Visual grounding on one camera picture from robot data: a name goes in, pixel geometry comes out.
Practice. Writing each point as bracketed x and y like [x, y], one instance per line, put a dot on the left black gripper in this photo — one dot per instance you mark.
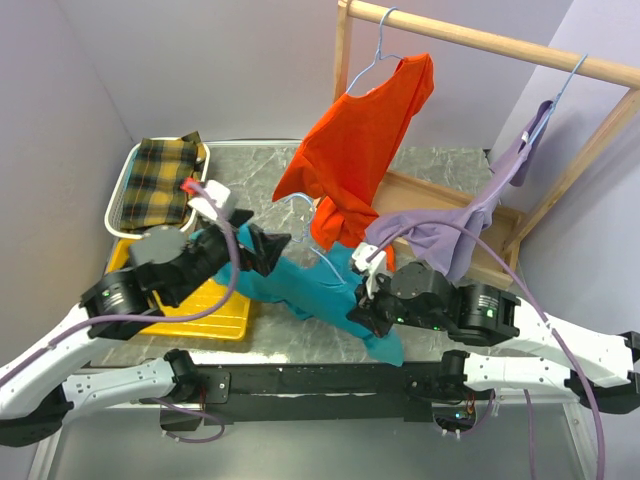
[266, 249]

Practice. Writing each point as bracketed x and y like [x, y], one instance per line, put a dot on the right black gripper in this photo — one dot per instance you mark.
[367, 310]

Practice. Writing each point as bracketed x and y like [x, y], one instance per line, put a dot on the teal t shirt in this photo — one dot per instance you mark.
[325, 291]

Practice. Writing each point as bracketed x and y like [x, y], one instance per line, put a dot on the blue wire hanger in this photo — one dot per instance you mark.
[310, 235]

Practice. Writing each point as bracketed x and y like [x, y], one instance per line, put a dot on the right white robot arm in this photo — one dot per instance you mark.
[553, 355]

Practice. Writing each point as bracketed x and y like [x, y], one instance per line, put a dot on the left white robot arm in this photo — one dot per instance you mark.
[43, 389]

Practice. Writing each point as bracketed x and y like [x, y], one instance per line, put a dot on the lilac t shirt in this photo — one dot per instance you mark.
[427, 231]

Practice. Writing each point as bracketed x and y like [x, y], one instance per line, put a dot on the orange t shirt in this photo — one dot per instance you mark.
[343, 159]

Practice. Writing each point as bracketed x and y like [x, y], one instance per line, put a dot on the blue hanger with orange shirt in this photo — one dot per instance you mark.
[378, 55]

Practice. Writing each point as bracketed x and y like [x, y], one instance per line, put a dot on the blue hanger with lilac shirt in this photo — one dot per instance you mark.
[555, 100]

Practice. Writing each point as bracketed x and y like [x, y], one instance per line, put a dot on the yellow plastic tray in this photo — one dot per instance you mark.
[227, 323]

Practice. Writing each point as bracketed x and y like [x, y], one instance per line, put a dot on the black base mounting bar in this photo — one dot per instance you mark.
[305, 392]

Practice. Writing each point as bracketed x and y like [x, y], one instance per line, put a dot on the wooden clothes rack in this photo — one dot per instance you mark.
[510, 227]

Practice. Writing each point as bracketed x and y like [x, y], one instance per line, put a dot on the yellow plaid cloth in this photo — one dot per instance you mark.
[153, 193]

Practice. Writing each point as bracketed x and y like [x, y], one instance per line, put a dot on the white plastic basket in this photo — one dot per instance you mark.
[113, 213]

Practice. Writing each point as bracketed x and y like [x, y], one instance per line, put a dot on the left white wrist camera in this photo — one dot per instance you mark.
[210, 199]

